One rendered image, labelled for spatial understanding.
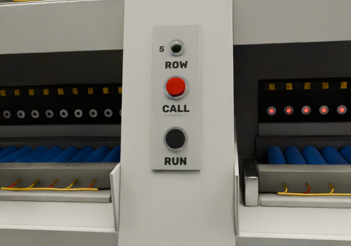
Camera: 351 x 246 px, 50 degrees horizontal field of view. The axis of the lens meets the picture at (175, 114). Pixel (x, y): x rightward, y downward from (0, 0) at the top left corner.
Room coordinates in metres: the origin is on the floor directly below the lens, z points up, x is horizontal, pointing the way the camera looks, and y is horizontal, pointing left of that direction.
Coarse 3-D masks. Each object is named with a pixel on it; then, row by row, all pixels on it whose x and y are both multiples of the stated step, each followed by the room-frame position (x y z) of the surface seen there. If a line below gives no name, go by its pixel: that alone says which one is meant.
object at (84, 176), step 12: (0, 168) 0.40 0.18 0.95; (12, 168) 0.40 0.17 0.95; (24, 168) 0.40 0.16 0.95; (36, 168) 0.39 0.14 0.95; (48, 168) 0.39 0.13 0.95; (60, 168) 0.39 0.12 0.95; (72, 168) 0.39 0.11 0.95; (84, 168) 0.39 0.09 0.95; (96, 168) 0.39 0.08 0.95; (108, 168) 0.39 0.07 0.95; (0, 180) 0.40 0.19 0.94; (12, 180) 0.40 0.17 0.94; (24, 180) 0.40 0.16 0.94; (36, 180) 0.39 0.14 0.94; (48, 180) 0.40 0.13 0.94; (60, 180) 0.40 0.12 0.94; (72, 180) 0.39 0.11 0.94; (84, 180) 0.39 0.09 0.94; (96, 180) 0.39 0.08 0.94; (108, 180) 0.39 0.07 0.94
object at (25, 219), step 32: (0, 128) 0.51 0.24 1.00; (32, 128) 0.51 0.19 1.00; (64, 128) 0.50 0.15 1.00; (96, 128) 0.49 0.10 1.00; (32, 192) 0.40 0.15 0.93; (64, 192) 0.39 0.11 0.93; (96, 192) 0.39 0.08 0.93; (0, 224) 0.34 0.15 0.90; (32, 224) 0.33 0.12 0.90; (64, 224) 0.33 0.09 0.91; (96, 224) 0.33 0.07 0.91
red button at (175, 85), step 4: (168, 80) 0.30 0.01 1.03; (172, 80) 0.30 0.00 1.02; (176, 80) 0.30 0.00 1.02; (180, 80) 0.30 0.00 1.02; (168, 84) 0.30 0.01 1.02; (172, 84) 0.30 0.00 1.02; (176, 84) 0.30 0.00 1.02; (180, 84) 0.30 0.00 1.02; (184, 84) 0.30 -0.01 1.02; (168, 88) 0.30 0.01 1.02; (172, 88) 0.30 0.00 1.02; (176, 88) 0.30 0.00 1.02; (180, 88) 0.30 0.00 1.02; (184, 88) 0.30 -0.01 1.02; (168, 92) 0.30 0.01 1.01; (172, 92) 0.30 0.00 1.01; (176, 92) 0.30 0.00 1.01; (180, 92) 0.30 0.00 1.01; (176, 96) 0.31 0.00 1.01
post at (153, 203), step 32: (128, 0) 0.32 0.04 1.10; (160, 0) 0.31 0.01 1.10; (192, 0) 0.31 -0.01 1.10; (224, 0) 0.30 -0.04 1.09; (128, 32) 0.31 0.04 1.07; (224, 32) 0.30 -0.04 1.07; (128, 64) 0.31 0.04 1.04; (224, 64) 0.30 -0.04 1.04; (128, 96) 0.31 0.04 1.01; (224, 96) 0.30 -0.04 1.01; (128, 128) 0.31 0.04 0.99; (224, 128) 0.30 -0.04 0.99; (128, 160) 0.31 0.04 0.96; (224, 160) 0.30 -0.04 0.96; (128, 192) 0.31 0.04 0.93; (160, 192) 0.31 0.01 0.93; (192, 192) 0.31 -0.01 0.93; (224, 192) 0.30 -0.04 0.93; (128, 224) 0.31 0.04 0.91; (160, 224) 0.31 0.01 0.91; (192, 224) 0.31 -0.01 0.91; (224, 224) 0.30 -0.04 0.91
